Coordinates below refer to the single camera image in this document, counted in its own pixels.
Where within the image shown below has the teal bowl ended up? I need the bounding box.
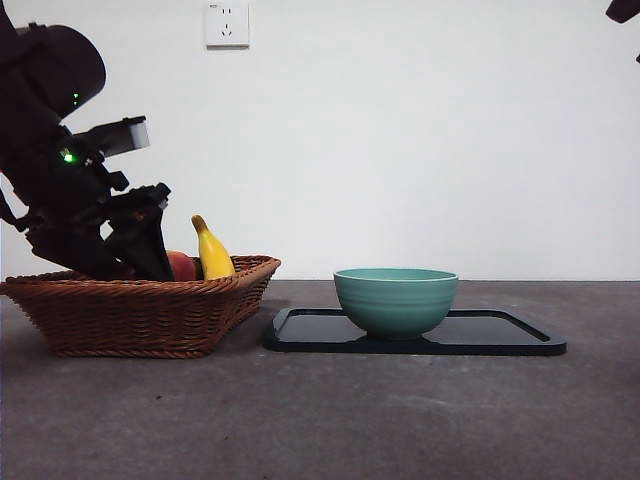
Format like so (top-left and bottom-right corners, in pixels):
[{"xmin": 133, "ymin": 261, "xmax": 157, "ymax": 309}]
[{"xmin": 333, "ymin": 267, "xmax": 460, "ymax": 342}]

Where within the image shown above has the red orange peach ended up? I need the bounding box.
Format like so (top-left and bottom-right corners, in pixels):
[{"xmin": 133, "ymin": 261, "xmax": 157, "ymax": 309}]
[{"xmin": 166, "ymin": 249, "xmax": 197, "ymax": 282}]

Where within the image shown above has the yellow banana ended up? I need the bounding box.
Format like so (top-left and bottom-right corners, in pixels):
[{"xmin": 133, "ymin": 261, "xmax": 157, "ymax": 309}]
[{"xmin": 190, "ymin": 214, "xmax": 237, "ymax": 281}]

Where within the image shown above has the brown wicker basket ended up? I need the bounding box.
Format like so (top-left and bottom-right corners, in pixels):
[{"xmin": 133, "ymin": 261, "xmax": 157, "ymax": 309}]
[{"xmin": 0, "ymin": 255, "xmax": 282, "ymax": 360}]

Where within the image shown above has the black rectangular tray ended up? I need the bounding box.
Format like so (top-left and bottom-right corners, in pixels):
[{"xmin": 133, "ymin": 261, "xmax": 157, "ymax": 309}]
[{"xmin": 263, "ymin": 307, "xmax": 568, "ymax": 357}]

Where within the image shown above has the pale grey left camera box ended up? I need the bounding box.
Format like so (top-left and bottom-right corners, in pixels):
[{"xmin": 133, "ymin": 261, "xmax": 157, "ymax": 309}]
[{"xmin": 69, "ymin": 115, "xmax": 152, "ymax": 162}]

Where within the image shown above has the white wall socket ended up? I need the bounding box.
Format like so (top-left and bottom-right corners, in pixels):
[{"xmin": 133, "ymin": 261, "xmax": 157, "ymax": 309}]
[{"xmin": 205, "ymin": 2, "xmax": 250, "ymax": 50}]

